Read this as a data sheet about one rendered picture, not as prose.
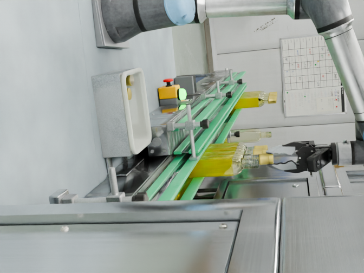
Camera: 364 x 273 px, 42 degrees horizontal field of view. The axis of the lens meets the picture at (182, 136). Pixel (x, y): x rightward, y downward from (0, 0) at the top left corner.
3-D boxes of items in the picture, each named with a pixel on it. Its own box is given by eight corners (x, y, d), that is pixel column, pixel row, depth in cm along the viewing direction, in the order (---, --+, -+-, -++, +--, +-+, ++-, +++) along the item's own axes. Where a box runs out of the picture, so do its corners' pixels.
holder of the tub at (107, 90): (105, 177, 130) (132, 175, 128) (90, 76, 124) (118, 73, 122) (126, 160, 146) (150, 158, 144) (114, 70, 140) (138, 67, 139)
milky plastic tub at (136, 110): (104, 158, 128) (135, 156, 126) (92, 75, 124) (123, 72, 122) (125, 143, 145) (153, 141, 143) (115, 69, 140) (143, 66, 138)
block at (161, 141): (147, 157, 146) (169, 156, 144) (143, 127, 144) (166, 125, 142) (150, 154, 149) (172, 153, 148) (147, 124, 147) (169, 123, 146)
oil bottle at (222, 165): (175, 179, 151) (242, 175, 146) (173, 161, 149) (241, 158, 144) (179, 173, 156) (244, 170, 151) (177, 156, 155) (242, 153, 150)
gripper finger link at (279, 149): (266, 149, 156) (295, 151, 155) (265, 153, 151) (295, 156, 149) (267, 140, 156) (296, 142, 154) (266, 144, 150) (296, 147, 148)
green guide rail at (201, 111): (170, 131, 147) (196, 130, 145) (170, 128, 147) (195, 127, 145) (233, 73, 313) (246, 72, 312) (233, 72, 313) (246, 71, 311)
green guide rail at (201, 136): (173, 154, 149) (199, 153, 147) (173, 151, 149) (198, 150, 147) (234, 84, 315) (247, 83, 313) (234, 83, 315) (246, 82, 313)
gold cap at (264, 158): (259, 166, 151) (273, 165, 150) (258, 155, 150) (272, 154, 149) (260, 163, 154) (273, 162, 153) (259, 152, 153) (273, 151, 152)
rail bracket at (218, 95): (199, 101, 199) (231, 98, 196) (197, 83, 198) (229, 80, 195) (201, 99, 203) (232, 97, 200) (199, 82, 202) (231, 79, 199)
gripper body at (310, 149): (296, 163, 157) (335, 161, 154) (297, 170, 149) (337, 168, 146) (294, 140, 156) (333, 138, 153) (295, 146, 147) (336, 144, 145)
